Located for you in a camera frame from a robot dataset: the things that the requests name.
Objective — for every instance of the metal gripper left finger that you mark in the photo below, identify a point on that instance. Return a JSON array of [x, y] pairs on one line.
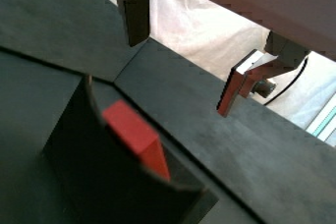
[[135, 11]]

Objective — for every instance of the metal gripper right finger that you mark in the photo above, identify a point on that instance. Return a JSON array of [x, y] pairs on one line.
[[251, 73]]

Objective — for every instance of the red double-square fork block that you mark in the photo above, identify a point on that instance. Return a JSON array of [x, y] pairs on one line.
[[139, 137]]

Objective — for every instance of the black curved holder stand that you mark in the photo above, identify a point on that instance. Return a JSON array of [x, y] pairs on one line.
[[113, 189]]

